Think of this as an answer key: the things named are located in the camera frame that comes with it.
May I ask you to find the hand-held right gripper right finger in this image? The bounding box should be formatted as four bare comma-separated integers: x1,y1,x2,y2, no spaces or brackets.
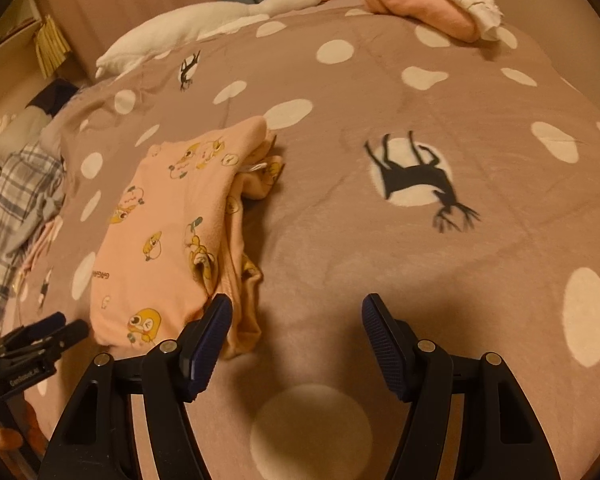
361,293,561,480

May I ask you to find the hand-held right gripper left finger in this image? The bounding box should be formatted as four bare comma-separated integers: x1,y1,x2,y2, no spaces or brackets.
45,293,233,480

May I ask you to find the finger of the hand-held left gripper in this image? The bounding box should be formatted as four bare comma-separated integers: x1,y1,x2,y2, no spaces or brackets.
10,319,89,362
0,311,67,349

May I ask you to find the pink cartoon print shirt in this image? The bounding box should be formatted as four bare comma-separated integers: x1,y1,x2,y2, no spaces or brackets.
89,115,286,361

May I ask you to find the person's left hand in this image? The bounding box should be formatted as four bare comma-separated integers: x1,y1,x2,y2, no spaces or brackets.
0,400,48,454

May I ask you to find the small pale pink cloth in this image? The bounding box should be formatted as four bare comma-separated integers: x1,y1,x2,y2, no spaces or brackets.
17,215,64,274

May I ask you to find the mauve polka dot blanket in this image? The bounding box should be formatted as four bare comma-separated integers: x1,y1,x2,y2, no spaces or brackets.
5,0,600,480

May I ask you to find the plaid cloth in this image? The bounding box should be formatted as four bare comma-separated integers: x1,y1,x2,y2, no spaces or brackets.
0,142,66,321

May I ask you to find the grey pillow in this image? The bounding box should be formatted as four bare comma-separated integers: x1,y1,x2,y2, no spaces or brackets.
0,107,53,161

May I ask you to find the black cloth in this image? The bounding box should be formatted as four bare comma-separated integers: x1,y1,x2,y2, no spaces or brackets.
25,78,81,111

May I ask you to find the yellow fringed cloth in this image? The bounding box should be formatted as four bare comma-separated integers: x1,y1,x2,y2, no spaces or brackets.
34,14,72,79

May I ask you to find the white shelf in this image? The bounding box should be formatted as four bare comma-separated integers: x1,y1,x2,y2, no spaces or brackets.
0,0,41,61

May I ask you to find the white goose plush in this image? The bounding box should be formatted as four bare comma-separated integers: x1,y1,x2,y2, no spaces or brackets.
95,0,345,80

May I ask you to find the pink folded cloth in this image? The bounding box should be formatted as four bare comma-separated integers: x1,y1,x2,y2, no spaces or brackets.
362,0,483,41

